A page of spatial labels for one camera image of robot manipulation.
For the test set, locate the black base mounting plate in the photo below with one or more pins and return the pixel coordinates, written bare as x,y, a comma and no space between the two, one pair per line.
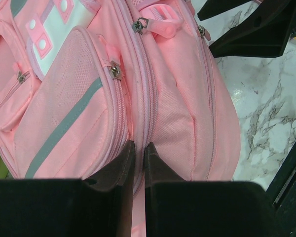
282,192

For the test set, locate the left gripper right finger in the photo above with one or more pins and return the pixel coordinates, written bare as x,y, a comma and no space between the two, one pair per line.
178,208

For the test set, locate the pink student backpack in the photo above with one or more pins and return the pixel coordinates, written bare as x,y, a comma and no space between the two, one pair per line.
79,78

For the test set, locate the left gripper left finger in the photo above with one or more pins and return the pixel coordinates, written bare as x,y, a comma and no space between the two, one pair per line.
99,206

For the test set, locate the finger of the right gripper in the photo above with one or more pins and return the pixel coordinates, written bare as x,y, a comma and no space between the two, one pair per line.
265,33
267,10

